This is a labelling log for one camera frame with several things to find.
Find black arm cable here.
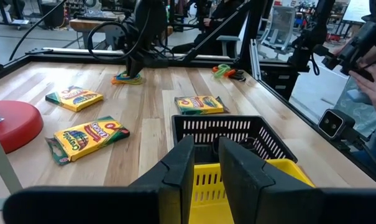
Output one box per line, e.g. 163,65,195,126
8,0,68,62

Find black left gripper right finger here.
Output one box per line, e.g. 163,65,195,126
218,136,324,224

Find grey office chair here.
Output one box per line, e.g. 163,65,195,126
258,5,296,60

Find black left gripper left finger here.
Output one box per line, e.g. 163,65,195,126
130,135,195,224

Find person's hand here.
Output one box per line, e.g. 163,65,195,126
332,37,376,67
349,63,376,121

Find yellow plastic basket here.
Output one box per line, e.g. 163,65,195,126
188,157,316,224

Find black plastic basket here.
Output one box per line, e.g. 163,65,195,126
171,114,299,165

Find black handled scissors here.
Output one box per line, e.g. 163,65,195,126
232,70,247,82

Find wooden workbench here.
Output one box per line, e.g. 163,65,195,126
68,17,175,50

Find black table-level camera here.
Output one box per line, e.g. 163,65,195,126
317,108,357,141

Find yellow crayon box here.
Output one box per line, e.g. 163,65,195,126
45,115,131,166
174,95,229,116
45,85,104,113

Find colourful rubber band bundle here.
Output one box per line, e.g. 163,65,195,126
111,70,144,86

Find person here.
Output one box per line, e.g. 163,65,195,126
333,76,376,170
171,0,249,57

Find green handled scissors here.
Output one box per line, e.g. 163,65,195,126
213,63,232,78

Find black drawer cabinet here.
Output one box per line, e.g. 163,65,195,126
259,60,300,100

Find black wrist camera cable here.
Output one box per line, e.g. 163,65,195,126
87,21,135,62

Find green and orange hair ties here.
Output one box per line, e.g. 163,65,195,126
211,65,238,78

